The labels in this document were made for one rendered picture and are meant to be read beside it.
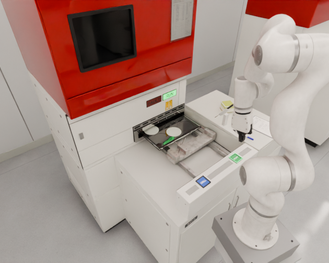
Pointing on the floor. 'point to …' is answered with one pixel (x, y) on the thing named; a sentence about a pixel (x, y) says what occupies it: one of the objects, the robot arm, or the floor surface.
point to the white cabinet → (215, 210)
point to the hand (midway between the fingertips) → (242, 137)
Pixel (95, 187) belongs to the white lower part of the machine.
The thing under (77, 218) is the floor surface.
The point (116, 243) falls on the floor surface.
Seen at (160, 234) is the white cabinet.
